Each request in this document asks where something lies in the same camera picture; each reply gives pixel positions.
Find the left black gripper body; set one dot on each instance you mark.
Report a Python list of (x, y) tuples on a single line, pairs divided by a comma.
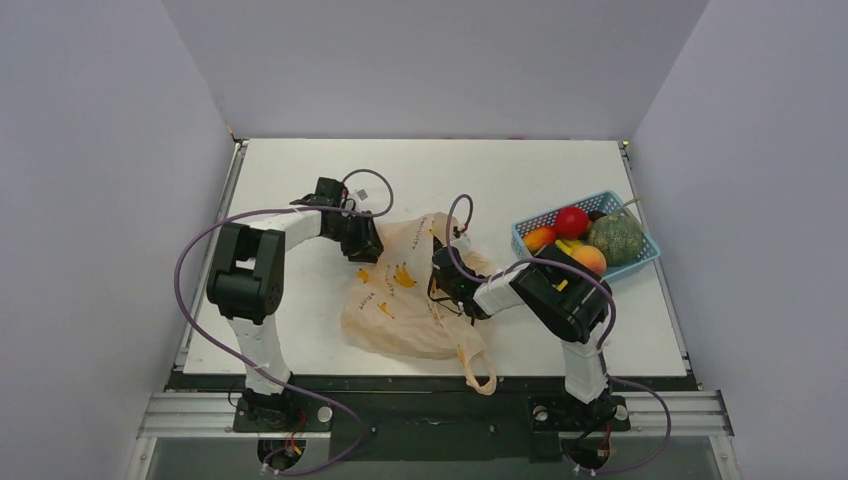
[(356, 237)]

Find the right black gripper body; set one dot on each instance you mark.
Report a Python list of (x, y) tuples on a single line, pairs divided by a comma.
[(444, 276)]

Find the orange plastic bag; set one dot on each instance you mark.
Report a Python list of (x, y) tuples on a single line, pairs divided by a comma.
[(392, 309)]

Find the orange red fake mango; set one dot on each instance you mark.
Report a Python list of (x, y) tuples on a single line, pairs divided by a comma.
[(538, 238)]

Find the bright red fake apple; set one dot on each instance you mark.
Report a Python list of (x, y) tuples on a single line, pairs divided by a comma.
[(571, 222)]

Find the peach coloured fake peach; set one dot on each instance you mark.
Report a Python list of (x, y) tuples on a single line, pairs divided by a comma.
[(591, 258)]

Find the green netted fake melon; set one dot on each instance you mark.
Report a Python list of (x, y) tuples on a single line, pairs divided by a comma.
[(619, 237)]

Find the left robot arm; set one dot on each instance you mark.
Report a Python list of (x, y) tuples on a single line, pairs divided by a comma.
[(246, 277)]

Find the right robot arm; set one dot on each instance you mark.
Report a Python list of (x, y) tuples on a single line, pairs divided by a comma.
[(570, 300)]

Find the dark red fake fruit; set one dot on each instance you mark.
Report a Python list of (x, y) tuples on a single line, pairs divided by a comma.
[(595, 215)]

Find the light blue plastic basket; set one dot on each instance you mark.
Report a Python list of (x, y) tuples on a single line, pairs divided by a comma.
[(607, 202)]

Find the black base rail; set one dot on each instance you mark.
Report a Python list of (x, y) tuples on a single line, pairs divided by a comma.
[(419, 419)]

